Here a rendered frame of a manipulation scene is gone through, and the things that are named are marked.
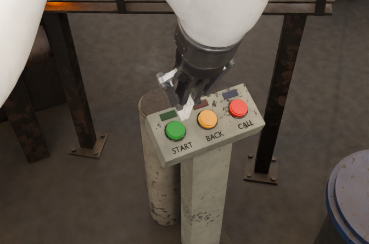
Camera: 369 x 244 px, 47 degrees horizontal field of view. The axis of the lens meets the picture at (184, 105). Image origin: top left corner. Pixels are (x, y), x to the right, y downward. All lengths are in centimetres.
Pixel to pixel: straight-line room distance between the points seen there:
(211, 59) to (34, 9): 29
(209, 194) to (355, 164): 37
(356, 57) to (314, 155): 65
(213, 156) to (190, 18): 52
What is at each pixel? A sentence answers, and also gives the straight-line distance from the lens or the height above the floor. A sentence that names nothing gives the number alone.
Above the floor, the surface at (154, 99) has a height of 52.
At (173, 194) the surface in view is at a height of 18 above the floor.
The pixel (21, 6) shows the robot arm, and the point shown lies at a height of 113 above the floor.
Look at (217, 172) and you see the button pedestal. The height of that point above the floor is 44.
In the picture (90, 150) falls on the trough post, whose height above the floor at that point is 1.
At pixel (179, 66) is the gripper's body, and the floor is 88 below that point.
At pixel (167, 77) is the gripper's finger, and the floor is 85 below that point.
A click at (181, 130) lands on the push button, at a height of 61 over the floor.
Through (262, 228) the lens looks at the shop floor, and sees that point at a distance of 146.
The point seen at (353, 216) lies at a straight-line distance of 104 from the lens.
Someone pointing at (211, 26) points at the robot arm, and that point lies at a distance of 48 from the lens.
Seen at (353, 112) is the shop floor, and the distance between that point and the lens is 187.
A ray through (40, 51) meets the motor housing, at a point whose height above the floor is 49.
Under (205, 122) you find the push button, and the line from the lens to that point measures 89.
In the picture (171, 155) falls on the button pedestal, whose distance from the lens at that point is 87.
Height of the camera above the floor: 128
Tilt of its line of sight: 46 degrees down
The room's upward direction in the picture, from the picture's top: straight up
